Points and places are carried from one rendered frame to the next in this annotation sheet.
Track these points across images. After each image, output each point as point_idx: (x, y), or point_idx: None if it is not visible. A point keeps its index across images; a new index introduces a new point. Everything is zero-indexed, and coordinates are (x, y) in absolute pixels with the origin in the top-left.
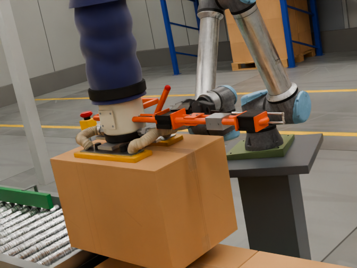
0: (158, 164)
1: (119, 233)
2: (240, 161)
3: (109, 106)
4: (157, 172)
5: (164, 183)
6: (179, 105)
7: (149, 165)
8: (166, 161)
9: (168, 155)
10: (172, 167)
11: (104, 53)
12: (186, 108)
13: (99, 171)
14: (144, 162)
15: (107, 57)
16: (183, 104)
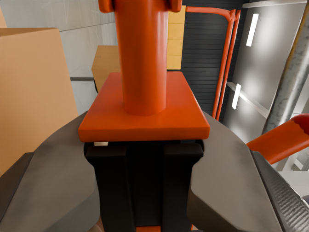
0: (48, 61)
1: None
2: None
3: None
4: (49, 27)
5: (1, 29)
6: (224, 125)
7: (58, 82)
8: (30, 60)
9: (11, 117)
10: (2, 32)
11: (308, 194)
12: (202, 172)
13: None
14: (60, 110)
15: (304, 198)
16: (239, 154)
